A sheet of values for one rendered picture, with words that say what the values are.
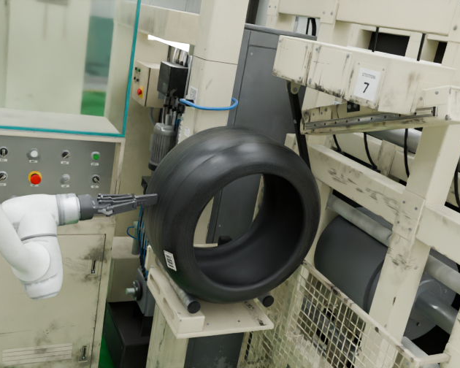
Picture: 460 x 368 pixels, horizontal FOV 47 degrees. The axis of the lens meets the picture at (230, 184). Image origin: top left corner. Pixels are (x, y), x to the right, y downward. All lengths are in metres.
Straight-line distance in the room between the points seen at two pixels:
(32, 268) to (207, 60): 0.91
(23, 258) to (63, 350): 1.25
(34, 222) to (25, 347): 1.12
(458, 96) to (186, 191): 0.80
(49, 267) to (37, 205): 0.18
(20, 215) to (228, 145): 0.62
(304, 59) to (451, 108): 0.53
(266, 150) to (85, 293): 1.18
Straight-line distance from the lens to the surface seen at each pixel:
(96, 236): 2.33
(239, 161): 1.57
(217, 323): 1.89
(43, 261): 1.46
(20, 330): 2.50
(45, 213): 1.53
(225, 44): 1.90
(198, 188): 1.54
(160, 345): 2.29
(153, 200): 1.63
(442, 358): 1.74
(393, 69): 1.50
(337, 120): 1.84
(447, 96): 1.52
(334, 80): 1.66
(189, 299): 1.77
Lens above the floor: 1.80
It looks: 17 degrees down
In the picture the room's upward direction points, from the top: 11 degrees clockwise
